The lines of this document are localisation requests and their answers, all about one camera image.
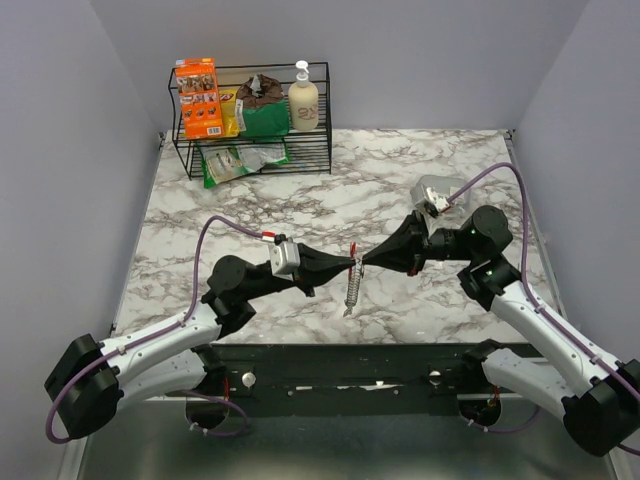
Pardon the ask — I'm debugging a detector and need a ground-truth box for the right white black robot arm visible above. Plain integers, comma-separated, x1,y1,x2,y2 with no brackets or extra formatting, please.
363,206,639,457

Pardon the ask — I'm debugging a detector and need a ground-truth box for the cream soap pump bottle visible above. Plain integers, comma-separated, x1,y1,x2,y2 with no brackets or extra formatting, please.
288,60,319,131

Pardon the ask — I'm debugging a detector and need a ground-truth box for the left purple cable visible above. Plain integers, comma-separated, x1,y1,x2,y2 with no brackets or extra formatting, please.
45,215,281,445

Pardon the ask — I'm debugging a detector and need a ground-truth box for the aluminium extrusion rail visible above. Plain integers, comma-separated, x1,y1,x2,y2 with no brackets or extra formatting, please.
79,355,609,402

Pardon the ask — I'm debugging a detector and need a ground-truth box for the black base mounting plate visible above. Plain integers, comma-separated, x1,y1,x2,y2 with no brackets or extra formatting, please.
102,339,521,418

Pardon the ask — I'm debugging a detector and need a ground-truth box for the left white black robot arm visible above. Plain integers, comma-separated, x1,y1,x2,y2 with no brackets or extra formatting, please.
44,240,356,444

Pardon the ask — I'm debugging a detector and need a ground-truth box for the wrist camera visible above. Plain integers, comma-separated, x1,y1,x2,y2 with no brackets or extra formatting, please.
269,240,301,278
410,183,451,218

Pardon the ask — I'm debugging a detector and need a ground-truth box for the white green pouch bag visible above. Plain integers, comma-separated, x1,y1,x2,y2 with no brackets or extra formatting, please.
237,143,289,174

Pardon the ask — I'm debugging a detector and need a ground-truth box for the red carabiner keyring with chain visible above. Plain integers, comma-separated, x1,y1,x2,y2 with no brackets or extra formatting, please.
343,242,364,317

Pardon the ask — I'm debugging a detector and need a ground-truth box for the orange product box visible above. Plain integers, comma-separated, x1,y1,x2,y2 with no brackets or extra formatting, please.
174,58,224,140

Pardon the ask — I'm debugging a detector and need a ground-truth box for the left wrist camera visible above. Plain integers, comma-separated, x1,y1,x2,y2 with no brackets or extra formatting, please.
269,240,301,278

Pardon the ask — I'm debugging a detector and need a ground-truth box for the black wire shelf rack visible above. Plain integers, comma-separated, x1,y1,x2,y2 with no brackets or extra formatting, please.
168,58,333,188

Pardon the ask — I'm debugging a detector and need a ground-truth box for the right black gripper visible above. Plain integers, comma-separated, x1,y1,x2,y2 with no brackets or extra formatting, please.
362,209,479,276

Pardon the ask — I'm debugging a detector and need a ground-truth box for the yellow snack bag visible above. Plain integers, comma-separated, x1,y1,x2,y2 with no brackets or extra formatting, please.
219,87,239,137

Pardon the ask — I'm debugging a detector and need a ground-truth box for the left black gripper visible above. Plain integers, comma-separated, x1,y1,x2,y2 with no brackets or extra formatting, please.
242,243,356,302

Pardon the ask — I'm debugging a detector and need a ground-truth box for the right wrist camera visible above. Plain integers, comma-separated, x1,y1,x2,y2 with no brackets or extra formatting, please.
410,183,451,218

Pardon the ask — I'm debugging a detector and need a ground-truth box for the green white snack bag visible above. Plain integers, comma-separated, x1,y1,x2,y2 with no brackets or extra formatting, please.
197,145,250,189

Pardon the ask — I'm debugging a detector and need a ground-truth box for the brown green coffee bag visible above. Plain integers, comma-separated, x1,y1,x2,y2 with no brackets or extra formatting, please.
235,74,290,138

